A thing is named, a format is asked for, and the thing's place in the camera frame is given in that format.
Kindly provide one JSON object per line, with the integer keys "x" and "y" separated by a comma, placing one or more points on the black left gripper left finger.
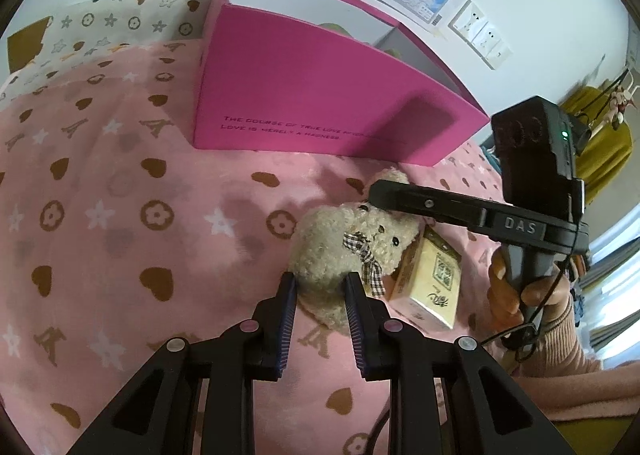
{"x": 198, "y": 397}

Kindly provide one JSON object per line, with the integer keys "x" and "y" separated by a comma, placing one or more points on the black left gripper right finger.
{"x": 445, "y": 397}

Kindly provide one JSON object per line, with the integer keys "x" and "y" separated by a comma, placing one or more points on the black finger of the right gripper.
{"x": 439, "y": 205}

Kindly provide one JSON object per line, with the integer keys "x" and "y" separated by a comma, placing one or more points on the beige plush bear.
{"x": 330, "y": 242}

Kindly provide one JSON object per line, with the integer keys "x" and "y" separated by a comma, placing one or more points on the pink sleeved forearm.
{"x": 568, "y": 385}

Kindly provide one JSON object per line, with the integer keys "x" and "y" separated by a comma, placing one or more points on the person's right hand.
{"x": 505, "y": 302}

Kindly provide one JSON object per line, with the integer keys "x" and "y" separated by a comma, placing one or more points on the yellow tissue pack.
{"x": 427, "y": 287}

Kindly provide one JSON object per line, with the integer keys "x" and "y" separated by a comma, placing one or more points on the yellow hanging garment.
{"x": 610, "y": 145}

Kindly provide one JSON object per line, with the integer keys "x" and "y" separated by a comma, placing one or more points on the pink patterned bed sheet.
{"x": 117, "y": 234}

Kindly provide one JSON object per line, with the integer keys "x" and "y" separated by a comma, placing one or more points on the pink cardboard box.
{"x": 272, "y": 79}

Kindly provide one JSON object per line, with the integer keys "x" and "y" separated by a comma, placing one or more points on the white patterned pillow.
{"x": 96, "y": 28}

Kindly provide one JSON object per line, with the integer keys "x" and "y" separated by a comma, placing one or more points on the brown wooden headboard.
{"x": 26, "y": 44}

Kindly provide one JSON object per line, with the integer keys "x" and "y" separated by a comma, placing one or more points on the white wall socket panel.
{"x": 476, "y": 30}

